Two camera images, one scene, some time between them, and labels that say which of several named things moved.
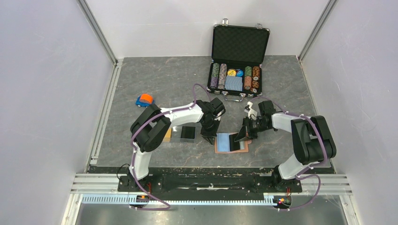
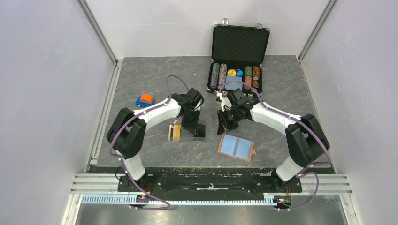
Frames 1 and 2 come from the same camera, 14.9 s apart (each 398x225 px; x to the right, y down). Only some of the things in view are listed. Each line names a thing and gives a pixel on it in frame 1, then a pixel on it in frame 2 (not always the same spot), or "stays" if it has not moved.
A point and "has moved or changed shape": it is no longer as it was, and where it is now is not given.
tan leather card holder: x=244 y=146 has moved or changed shape
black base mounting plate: x=250 y=183 stays
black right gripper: x=242 y=134 -> x=224 y=125
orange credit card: x=167 y=137 -> x=176 y=132
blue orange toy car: x=144 y=100 stays
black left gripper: x=210 y=136 -> x=193 y=126
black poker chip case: x=238 y=52 stays
